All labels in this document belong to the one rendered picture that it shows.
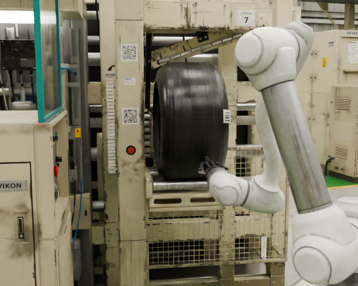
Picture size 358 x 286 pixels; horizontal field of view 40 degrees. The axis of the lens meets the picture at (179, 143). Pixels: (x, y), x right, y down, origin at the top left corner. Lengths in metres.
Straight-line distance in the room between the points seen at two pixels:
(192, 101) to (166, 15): 0.61
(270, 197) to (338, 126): 5.05
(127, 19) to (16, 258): 1.17
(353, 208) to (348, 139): 5.13
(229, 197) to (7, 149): 0.76
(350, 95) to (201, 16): 4.28
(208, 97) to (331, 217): 0.92
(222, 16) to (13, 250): 1.58
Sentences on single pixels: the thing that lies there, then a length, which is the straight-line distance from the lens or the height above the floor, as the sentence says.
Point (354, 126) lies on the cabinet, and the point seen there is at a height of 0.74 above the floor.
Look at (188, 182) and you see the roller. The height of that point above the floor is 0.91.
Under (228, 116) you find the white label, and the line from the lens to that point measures 2.14.
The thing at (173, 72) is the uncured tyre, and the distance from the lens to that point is 2.20.
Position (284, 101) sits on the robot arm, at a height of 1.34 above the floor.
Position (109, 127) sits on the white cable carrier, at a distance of 2.28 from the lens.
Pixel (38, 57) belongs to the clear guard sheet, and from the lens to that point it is 1.54.
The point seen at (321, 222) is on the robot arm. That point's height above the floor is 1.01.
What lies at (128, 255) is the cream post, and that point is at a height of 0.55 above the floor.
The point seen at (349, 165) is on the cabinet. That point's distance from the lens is 6.71.
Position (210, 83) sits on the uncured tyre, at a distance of 2.17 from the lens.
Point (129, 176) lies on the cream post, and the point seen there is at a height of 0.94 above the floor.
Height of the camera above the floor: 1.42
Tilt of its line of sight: 8 degrees down
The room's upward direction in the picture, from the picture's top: straight up
